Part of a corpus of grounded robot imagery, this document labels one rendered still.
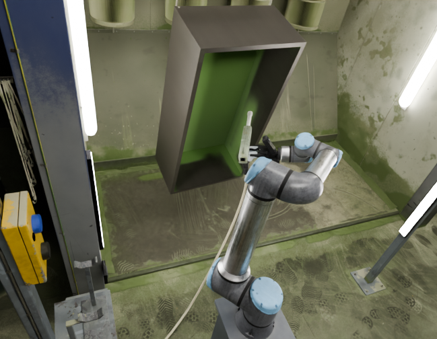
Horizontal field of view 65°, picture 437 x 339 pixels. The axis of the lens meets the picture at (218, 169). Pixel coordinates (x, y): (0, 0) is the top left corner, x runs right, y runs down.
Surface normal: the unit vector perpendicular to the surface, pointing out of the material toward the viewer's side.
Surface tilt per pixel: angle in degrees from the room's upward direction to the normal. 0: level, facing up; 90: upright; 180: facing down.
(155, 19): 90
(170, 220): 0
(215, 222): 0
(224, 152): 12
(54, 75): 90
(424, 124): 90
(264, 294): 5
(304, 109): 57
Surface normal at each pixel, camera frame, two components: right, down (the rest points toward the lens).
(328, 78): 0.36, 0.14
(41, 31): 0.34, 0.66
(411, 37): -0.93, 0.13
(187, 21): 0.22, -0.59
